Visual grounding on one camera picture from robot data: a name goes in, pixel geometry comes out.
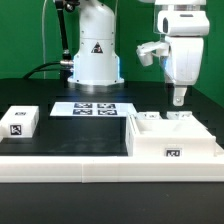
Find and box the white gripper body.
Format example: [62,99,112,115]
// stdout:
[157,10,210,85]

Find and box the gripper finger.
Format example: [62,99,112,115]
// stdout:
[173,86,187,106]

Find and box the white cabinet body box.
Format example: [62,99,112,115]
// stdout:
[125,114,216,158]

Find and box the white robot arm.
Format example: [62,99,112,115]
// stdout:
[68,0,210,106]

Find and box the white cabinet top block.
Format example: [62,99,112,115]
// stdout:
[0,106,39,138]

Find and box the white U-shaped obstacle fence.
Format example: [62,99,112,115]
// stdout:
[0,135,224,183]

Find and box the white base tag plate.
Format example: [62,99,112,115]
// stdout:
[50,102,136,117]

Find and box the black cable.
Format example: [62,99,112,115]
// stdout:
[22,61,68,80]

